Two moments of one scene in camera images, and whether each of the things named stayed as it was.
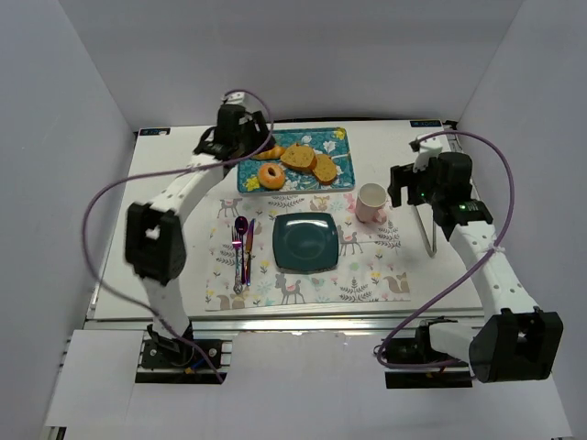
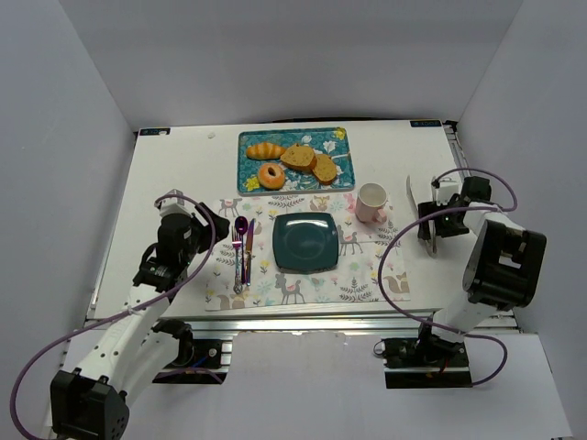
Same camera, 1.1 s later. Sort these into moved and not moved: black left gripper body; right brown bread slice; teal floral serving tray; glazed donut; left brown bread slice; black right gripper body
Moved: black left gripper body; black right gripper body
Not moved: glazed donut; teal floral serving tray; right brown bread slice; left brown bread slice
